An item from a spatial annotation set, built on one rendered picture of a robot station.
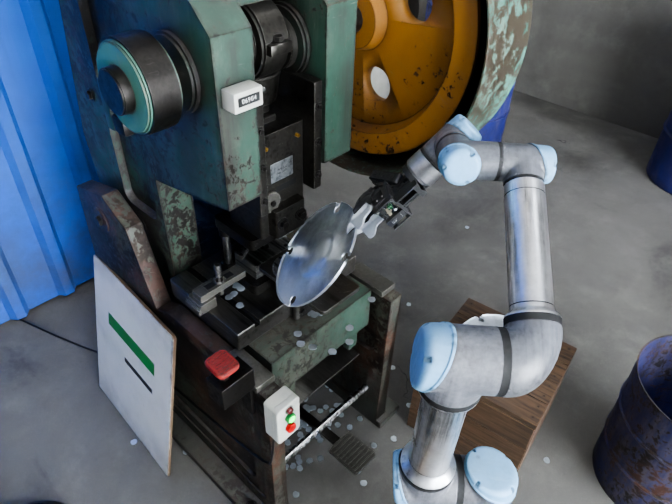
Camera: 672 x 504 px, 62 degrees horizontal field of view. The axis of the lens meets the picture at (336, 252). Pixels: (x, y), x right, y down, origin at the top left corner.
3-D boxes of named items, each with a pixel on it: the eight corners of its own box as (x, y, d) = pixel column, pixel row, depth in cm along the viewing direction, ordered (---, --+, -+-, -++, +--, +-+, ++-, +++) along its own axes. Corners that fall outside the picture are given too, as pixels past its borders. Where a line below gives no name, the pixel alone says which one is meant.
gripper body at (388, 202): (370, 215, 121) (411, 178, 116) (363, 193, 128) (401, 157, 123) (394, 232, 125) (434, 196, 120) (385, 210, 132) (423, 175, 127)
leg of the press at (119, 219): (293, 513, 178) (285, 311, 121) (266, 539, 171) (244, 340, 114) (135, 354, 226) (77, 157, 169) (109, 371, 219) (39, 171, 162)
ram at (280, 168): (316, 222, 148) (316, 119, 129) (273, 248, 139) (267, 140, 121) (272, 196, 157) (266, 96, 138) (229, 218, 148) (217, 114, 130)
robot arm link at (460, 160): (504, 150, 103) (493, 133, 112) (442, 147, 103) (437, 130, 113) (496, 190, 106) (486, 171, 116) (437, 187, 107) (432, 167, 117)
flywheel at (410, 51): (279, 0, 185) (410, 174, 180) (230, 13, 174) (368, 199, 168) (390, -241, 127) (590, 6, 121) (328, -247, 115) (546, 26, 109)
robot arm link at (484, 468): (512, 528, 121) (528, 497, 113) (450, 523, 122) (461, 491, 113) (504, 476, 131) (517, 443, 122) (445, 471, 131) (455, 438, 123)
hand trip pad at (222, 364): (244, 383, 132) (241, 362, 127) (223, 399, 129) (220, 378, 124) (225, 367, 136) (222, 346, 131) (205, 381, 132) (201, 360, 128)
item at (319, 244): (311, 204, 154) (309, 202, 153) (375, 202, 130) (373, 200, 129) (263, 299, 147) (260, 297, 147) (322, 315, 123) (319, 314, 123)
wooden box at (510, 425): (549, 409, 211) (577, 347, 189) (510, 487, 186) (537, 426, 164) (453, 359, 228) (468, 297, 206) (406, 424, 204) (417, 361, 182)
